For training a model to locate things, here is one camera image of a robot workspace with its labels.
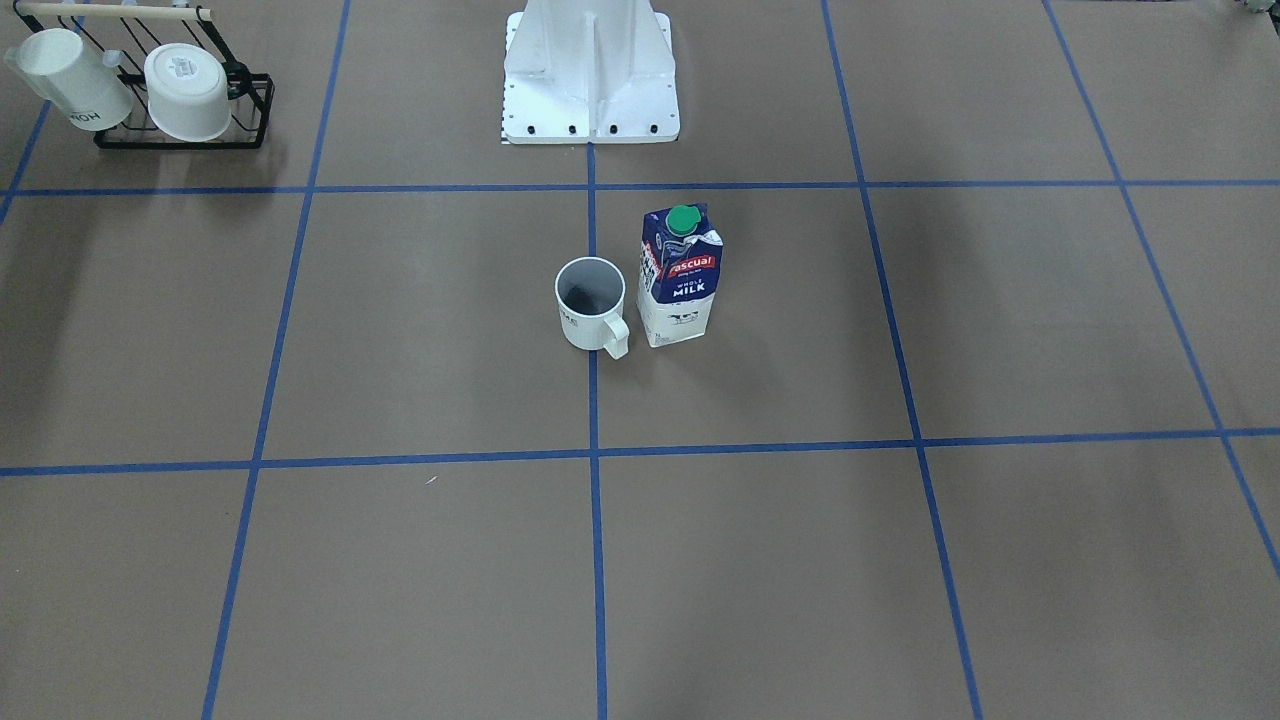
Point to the white mug grey inside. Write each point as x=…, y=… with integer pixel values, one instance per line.
x=590, y=294

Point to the blue white milk carton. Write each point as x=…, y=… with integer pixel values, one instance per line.
x=681, y=262

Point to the white mug in rack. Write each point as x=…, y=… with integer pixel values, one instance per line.
x=187, y=92
x=61, y=68

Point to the white camera pillar base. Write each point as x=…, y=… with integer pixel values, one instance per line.
x=589, y=72

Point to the black wire mug rack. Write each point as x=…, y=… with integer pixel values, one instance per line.
x=142, y=76

